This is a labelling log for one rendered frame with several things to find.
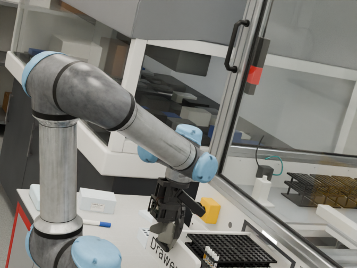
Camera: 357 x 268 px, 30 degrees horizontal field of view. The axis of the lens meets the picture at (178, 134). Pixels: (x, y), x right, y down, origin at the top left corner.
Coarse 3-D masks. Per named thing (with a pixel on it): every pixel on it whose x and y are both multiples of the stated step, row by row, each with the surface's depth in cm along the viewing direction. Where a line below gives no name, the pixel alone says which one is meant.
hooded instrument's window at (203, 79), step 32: (32, 0) 382; (32, 32) 376; (64, 32) 326; (96, 32) 288; (96, 64) 284; (160, 64) 263; (192, 64) 270; (160, 96) 268; (192, 96) 274; (96, 128) 278
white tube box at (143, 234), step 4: (140, 228) 226; (144, 228) 226; (148, 228) 227; (140, 232) 224; (144, 232) 224; (148, 232) 224; (140, 236) 224; (144, 236) 220; (148, 236) 221; (140, 240) 223; (144, 240) 220; (144, 244) 220; (144, 248) 219
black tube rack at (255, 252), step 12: (204, 240) 201; (216, 240) 204; (228, 240) 206; (240, 240) 208; (252, 240) 211; (192, 252) 200; (216, 252) 195; (228, 252) 197; (240, 252) 199; (252, 252) 202; (264, 252) 205; (204, 264) 193; (228, 264) 197; (240, 264) 199; (252, 264) 200; (264, 264) 202
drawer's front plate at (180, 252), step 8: (152, 224) 203; (152, 232) 202; (160, 248) 197; (176, 248) 189; (184, 248) 185; (152, 256) 201; (160, 256) 196; (168, 256) 192; (176, 256) 188; (184, 256) 184; (192, 256) 181; (160, 264) 196; (168, 264) 192; (176, 264) 188; (184, 264) 184; (192, 264) 180; (200, 264) 180
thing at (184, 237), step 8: (184, 232) 206; (192, 232) 208; (200, 232) 209; (208, 232) 210; (216, 232) 212; (224, 232) 213; (232, 232) 215; (240, 232) 217; (248, 232) 218; (184, 240) 207; (256, 240) 215; (264, 248) 211; (272, 256) 207; (272, 264) 207; (280, 264) 203; (288, 264) 201
